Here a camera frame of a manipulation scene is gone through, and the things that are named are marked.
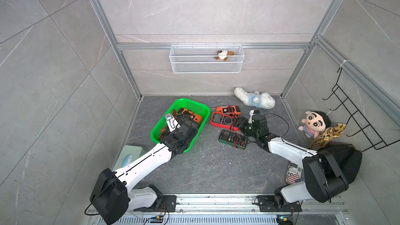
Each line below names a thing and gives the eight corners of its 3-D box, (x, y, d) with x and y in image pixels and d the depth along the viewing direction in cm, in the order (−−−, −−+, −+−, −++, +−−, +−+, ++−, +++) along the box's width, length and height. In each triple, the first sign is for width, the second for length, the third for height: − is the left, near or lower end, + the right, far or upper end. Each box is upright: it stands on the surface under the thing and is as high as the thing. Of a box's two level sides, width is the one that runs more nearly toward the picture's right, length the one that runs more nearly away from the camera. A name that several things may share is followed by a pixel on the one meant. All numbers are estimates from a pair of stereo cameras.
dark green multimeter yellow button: (218, 140, 98) (218, 137, 95) (222, 130, 102) (223, 127, 99) (244, 151, 93) (245, 148, 90) (247, 140, 98) (249, 137, 95)
